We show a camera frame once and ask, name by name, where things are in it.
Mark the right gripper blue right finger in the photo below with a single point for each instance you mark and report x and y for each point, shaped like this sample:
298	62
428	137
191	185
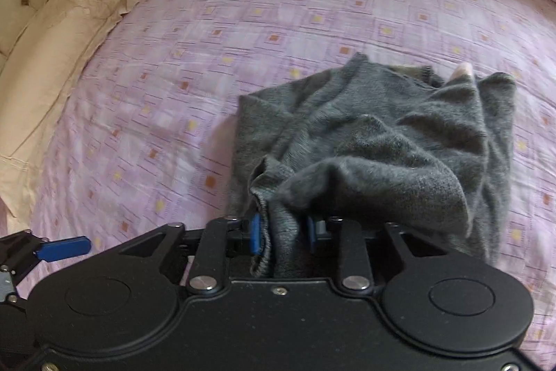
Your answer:
338	251

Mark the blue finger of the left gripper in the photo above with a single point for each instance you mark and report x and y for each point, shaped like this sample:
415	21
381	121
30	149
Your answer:
63	249

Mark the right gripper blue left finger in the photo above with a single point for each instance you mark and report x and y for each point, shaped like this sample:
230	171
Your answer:
226	246

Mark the grey argyle knit sweater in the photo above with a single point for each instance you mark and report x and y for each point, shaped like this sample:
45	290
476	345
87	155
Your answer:
368	141

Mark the pink patterned bed sheet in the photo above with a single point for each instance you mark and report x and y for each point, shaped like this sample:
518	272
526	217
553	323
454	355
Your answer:
145	138

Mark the beige embroidered pillow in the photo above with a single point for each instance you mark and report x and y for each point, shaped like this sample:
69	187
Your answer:
36	82

